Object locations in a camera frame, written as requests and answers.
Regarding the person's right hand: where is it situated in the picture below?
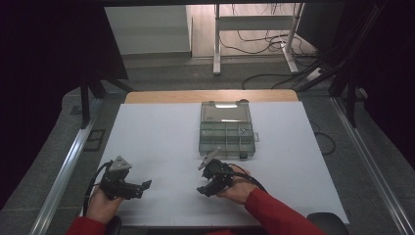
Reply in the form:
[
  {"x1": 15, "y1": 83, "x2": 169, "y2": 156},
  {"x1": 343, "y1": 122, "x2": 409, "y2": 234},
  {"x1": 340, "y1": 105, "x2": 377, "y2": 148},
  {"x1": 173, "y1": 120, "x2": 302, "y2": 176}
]
[{"x1": 216, "y1": 164, "x2": 259, "y2": 206}]

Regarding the person's left hand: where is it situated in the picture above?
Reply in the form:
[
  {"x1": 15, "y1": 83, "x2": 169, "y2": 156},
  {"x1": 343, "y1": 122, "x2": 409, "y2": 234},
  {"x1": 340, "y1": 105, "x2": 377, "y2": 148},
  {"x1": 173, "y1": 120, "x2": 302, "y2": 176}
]
[{"x1": 84, "y1": 185, "x2": 125, "y2": 226}]

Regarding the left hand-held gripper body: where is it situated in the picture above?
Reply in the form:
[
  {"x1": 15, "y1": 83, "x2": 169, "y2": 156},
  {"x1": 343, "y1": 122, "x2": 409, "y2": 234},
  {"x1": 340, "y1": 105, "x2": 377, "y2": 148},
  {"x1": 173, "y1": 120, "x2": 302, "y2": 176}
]
[{"x1": 98, "y1": 155, "x2": 145, "y2": 201}]

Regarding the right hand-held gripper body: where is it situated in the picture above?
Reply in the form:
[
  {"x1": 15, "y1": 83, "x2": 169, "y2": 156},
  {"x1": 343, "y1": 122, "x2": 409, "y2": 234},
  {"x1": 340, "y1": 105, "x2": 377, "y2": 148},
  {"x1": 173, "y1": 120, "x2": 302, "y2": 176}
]
[{"x1": 197, "y1": 146, "x2": 235, "y2": 194}]

